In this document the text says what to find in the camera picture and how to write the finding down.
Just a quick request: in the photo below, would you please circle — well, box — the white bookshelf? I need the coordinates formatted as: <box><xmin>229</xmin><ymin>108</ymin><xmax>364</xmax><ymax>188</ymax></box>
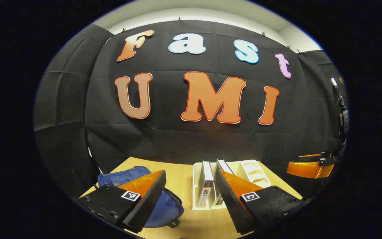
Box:
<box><xmin>192</xmin><ymin>160</ymin><xmax>272</xmax><ymax>211</ymax></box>

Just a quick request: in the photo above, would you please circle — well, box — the white spine book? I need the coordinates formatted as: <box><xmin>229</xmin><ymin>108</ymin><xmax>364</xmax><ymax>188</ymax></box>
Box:
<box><xmin>196</xmin><ymin>161</ymin><xmax>215</xmax><ymax>208</ymax></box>

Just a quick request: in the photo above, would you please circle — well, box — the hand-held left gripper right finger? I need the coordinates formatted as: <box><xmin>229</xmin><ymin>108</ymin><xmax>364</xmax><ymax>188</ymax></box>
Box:
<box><xmin>214</xmin><ymin>168</ymin><xmax>306</xmax><ymax>235</ymax></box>

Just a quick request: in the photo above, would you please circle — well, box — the blue schoolbag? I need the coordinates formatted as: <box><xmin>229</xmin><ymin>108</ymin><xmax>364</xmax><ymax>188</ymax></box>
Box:
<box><xmin>97</xmin><ymin>166</ymin><xmax>185</xmax><ymax>229</ymax></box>

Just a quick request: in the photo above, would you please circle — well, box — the black backdrop cloth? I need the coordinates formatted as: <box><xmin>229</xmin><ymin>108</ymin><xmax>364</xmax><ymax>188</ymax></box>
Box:
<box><xmin>33</xmin><ymin>20</ymin><xmax>347</xmax><ymax>199</ymax></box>

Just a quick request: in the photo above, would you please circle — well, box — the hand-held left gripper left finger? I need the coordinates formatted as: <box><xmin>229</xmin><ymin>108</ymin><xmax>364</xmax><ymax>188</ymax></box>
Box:
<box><xmin>75</xmin><ymin>170</ymin><xmax>167</xmax><ymax>233</ymax></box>

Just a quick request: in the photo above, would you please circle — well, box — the dark blue cover book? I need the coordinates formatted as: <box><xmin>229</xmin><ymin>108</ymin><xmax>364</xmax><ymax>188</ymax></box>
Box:
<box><xmin>215</xmin><ymin>159</ymin><xmax>234</xmax><ymax>205</ymax></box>

